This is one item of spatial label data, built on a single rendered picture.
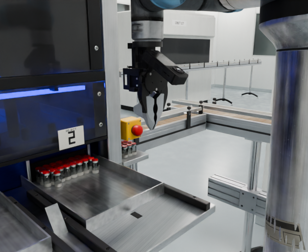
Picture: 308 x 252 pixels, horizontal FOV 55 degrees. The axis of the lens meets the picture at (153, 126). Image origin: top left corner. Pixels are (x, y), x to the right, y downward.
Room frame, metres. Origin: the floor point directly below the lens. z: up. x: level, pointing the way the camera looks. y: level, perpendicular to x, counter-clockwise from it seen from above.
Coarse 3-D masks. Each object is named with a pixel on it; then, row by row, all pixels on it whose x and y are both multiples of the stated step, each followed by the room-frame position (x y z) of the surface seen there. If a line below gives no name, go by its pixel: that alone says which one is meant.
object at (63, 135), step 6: (78, 126) 0.86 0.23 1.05; (60, 132) 0.82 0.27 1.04; (66, 132) 0.83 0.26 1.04; (78, 132) 0.86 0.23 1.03; (60, 138) 0.82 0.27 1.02; (66, 138) 0.83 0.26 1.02; (72, 138) 0.84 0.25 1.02; (78, 138) 0.86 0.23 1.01; (60, 144) 0.81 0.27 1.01; (66, 144) 0.83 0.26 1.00; (72, 144) 0.84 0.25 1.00; (78, 144) 0.86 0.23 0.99
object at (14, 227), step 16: (0, 192) 0.69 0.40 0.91; (0, 208) 0.67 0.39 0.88; (16, 208) 0.62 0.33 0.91; (0, 224) 0.60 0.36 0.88; (16, 224) 0.60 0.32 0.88; (32, 224) 0.56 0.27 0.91; (0, 240) 0.54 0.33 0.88; (16, 240) 0.54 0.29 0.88; (32, 240) 0.54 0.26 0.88; (48, 240) 0.51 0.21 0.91
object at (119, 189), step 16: (80, 176) 0.86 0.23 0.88; (96, 176) 0.86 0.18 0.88; (112, 176) 0.86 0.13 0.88; (128, 176) 0.86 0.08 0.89; (144, 176) 0.81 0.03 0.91; (48, 192) 0.76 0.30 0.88; (64, 192) 0.76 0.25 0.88; (80, 192) 0.76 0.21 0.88; (96, 192) 0.76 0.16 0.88; (112, 192) 0.76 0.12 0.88; (128, 192) 0.76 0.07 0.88; (144, 192) 0.70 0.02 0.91; (160, 192) 0.74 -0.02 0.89; (64, 208) 0.63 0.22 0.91; (80, 208) 0.67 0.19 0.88; (96, 208) 0.67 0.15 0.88; (112, 208) 0.62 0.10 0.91; (128, 208) 0.66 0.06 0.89; (96, 224) 0.59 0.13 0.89
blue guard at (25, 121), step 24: (0, 96) 0.71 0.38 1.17; (24, 96) 0.75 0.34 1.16; (48, 96) 0.80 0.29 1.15; (72, 96) 0.85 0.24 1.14; (96, 96) 0.91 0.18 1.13; (0, 120) 0.71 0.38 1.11; (24, 120) 0.75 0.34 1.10; (48, 120) 0.80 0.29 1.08; (72, 120) 0.85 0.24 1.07; (96, 120) 0.91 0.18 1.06; (0, 144) 0.70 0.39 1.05; (24, 144) 0.74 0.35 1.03; (48, 144) 0.79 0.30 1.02
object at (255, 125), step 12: (204, 108) 1.70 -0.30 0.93; (216, 108) 1.55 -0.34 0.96; (228, 108) 1.51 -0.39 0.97; (240, 108) 1.52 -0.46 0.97; (216, 120) 1.52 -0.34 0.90; (228, 120) 1.47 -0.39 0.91; (240, 120) 1.43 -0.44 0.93; (252, 120) 1.41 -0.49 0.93; (264, 120) 1.41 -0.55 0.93; (228, 132) 1.47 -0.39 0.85; (240, 132) 1.42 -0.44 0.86; (252, 132) 1.38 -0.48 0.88; (264, 132) 1.34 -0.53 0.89
